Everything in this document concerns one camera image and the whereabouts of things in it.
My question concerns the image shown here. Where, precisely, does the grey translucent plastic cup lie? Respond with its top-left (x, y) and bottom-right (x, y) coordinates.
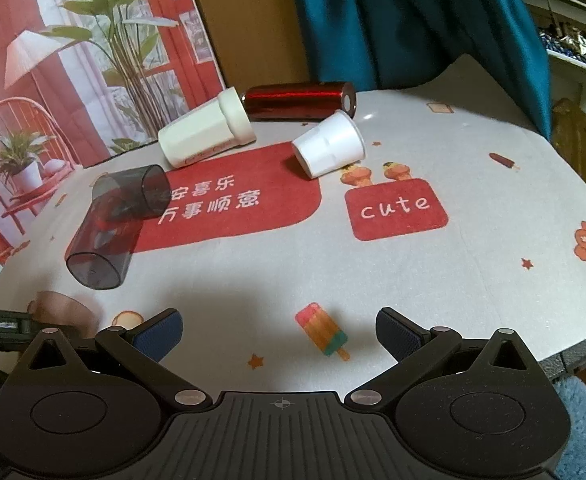
top-left (65, 165), bottom-right (171, 290)

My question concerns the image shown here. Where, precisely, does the small white paper cup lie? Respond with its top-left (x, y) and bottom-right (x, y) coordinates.
top-left (293, 110), bottom-right (366, 179)

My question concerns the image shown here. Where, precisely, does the large white ribbed cup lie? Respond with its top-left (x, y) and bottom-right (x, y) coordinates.
top-left (157, 87), bottom-right (256, 168)

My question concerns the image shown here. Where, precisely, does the red metallic cylinder cup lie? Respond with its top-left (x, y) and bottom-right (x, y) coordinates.
top-left (241, 81), bottom-right (357, 122)

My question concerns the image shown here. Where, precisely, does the red room backdrop poster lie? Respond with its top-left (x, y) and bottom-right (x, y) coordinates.
top-left (0, 0), bottom-right (223, 263)

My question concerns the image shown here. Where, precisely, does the printed cartoon table mat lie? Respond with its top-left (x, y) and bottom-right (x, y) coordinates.
top-left (0, 58), bottom-right (586, 394)

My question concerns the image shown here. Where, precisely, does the blue fluffy cushion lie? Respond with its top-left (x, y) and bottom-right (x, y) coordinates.
top-left (554, 376), bottom-right (586, 480)

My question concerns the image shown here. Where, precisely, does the yellow plastic bag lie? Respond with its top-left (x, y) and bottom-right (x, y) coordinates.
top-left (551, 98), bottom-right (586, 182)

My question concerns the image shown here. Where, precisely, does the teal blue curtain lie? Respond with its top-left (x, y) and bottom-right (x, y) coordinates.
top-left (295, 0), bottom-right (552, 138)

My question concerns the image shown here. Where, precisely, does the white shelf rack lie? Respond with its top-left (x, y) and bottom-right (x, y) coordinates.
top-left (523, 0), bottom-right (586, 113)

